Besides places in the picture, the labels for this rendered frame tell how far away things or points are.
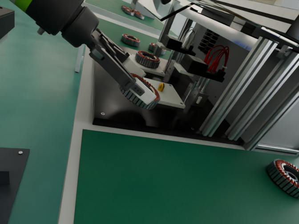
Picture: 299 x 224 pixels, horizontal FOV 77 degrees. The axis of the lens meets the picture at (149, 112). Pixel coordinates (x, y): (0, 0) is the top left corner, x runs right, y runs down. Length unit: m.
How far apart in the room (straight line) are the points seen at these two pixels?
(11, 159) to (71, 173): 1.00
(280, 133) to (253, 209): 0.32
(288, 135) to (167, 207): 0.53
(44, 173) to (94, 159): 0.92
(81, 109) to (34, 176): 0.83
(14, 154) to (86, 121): 0.94
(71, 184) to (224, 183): 0.33
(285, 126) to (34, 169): 1.23
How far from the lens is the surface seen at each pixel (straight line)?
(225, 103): 0.52
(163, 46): 0.84
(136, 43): 1.19
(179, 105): 0.63
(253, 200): 0.53
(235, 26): 0.70
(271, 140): 0.75
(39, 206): 1.19
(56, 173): 1.29
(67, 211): 0.33
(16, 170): 1.30
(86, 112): 0.49
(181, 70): 0.62
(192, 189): 0.43
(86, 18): 0.40
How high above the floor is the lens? 1.04
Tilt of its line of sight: 30 degrees down
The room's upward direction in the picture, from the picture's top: 24 degrees clockwise
